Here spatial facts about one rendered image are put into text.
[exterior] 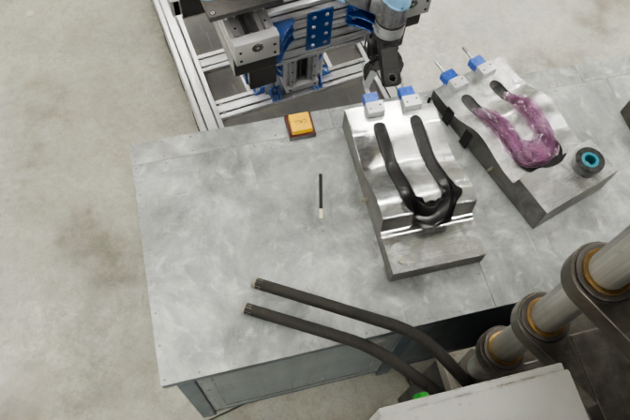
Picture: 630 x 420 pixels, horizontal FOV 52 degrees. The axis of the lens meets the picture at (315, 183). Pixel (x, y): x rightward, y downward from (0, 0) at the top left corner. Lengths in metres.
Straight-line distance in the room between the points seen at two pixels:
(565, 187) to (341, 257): 0.64
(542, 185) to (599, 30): 1.83
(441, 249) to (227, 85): 1.35
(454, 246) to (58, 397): 1.54
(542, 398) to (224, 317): 0.91
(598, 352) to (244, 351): 0.84
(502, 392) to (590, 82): 1.40
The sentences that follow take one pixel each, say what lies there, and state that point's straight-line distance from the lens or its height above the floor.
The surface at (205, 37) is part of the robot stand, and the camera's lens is 2.92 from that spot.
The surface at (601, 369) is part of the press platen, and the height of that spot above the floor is 1.29.
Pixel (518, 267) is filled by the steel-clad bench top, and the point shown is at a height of 0.80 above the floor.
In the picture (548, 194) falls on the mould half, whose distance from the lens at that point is 1.84.
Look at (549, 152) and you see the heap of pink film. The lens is 1.93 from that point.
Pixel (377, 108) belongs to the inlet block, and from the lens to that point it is 1.85.
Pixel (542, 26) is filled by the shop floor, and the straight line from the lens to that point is 3.48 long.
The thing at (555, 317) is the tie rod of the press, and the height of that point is 1.37.
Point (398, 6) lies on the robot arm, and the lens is 1.52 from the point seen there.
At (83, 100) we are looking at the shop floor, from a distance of 3.08.
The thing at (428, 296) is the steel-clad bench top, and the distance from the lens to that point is 1.75.
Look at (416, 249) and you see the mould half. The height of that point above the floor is 0.86.
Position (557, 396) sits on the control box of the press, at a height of 1.47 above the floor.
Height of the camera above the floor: 2.44
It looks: 63 degrees down
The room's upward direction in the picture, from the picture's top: 5 degrees clockwise
